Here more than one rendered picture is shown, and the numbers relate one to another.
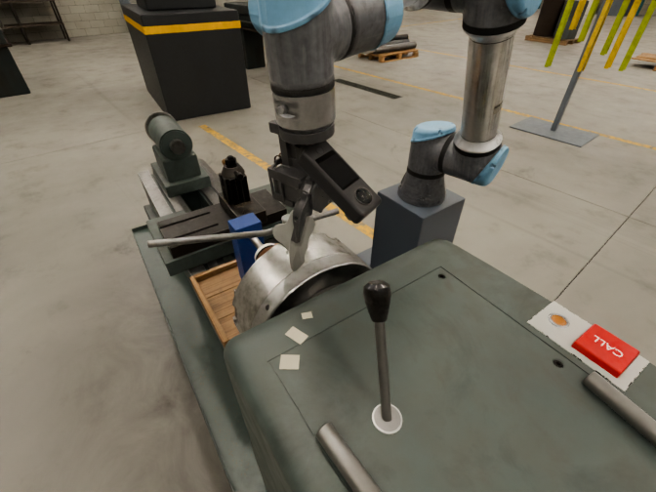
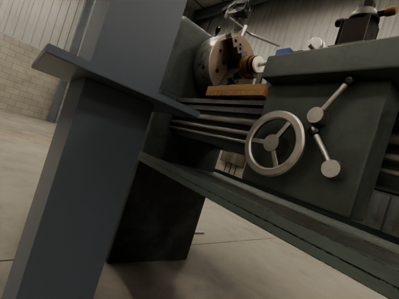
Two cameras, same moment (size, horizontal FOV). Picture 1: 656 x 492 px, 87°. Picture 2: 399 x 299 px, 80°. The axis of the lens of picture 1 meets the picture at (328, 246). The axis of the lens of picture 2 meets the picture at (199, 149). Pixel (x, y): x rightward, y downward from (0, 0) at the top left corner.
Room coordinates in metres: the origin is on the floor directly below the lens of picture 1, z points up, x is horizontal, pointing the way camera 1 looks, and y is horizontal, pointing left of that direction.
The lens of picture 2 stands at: (1.74, -0.04, 0.64)
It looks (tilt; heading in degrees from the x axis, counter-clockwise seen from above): 0 degrees down; 176
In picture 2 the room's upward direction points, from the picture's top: 17 degrees clockwise
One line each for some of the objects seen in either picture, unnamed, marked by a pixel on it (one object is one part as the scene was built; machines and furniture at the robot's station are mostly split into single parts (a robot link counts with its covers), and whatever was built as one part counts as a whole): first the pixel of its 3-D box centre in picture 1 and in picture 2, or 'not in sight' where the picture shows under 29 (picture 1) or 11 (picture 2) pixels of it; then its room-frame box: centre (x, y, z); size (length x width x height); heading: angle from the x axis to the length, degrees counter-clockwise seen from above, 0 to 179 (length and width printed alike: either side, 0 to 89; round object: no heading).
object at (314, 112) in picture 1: (303, 106); not in sight; (0.43, 0.03, 1.54); 0.08 x 0.08 x 0.05
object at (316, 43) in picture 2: not in sight; (313, 47); (1.19, 0.18, 0.95); 0.07 x 0.04 x 0.04; 124
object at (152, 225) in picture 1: (226, 223); (363, 104); (1.11, 0.40, 0.89); 0.53 x 0.30 x 0.06; 124
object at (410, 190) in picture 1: (424, 181); not in sight; (0.98, -0.30, 1.15); 0.15 x 0.15 x 0.10
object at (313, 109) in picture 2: not in sight; (306, 140); (1.21, 0.22, 0.73); 0.27 x 0.12 x 0.27; 34
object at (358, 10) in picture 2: (232, 169); (363, 17); (1.09, 0.33, 1.13); 0.08 x 0.08 x 0.03
